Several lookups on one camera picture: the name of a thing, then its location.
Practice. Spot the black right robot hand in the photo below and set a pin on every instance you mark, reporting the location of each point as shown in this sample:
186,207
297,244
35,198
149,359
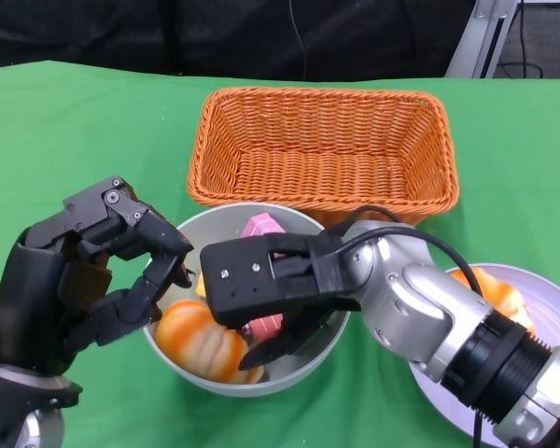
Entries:
303,331

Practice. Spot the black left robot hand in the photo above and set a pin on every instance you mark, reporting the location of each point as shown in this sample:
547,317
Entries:
32,298

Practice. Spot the orange striped bread roll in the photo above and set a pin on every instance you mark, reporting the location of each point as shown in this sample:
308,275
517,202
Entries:
504,294
200,340

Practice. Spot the pale grey round bowl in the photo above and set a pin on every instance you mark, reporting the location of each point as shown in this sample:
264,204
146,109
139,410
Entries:
224,219

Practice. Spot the salmon pink layer cake slice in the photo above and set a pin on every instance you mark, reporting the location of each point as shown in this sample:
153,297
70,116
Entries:
266,326

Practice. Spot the pink cake slice with blueberry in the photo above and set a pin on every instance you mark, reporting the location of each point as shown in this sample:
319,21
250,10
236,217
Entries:
261,226

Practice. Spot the yellow layer cake slice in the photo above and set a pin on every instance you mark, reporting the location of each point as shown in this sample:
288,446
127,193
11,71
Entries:
200,284

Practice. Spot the orange wicker basket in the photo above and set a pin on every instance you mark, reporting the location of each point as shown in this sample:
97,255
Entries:
326,135

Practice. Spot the white round plate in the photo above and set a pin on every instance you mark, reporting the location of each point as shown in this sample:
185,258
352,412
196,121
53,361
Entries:
550,289

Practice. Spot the green tablecloth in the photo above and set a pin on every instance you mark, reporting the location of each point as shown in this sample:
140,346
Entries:
74,140

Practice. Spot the black cloth backdrop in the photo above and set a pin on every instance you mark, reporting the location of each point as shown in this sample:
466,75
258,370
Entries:
168,32

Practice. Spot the silver metal frame stand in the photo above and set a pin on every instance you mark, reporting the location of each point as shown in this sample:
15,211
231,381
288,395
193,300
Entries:
483,37

